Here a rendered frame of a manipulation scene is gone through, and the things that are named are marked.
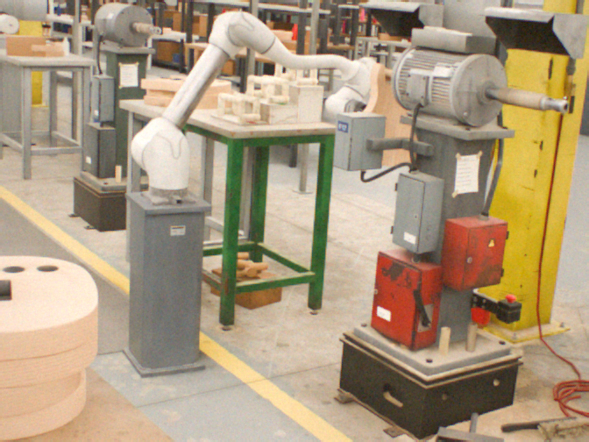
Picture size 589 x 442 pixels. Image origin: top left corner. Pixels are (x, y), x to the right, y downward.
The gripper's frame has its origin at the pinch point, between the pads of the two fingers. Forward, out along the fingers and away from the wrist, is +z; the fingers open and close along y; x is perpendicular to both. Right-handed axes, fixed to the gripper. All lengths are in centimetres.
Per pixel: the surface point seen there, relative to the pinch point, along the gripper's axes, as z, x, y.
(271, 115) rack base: -66, -11, 14
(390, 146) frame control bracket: 29.6, -7.3, 24.3
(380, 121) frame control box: 25.6, 0.8, 27.7
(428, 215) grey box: 50, -28, 18
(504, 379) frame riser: 67, -86, -24
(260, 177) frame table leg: -109, -47, -16
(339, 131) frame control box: 18.7, -5.4, 40.3
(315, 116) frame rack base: -67, -8, -12
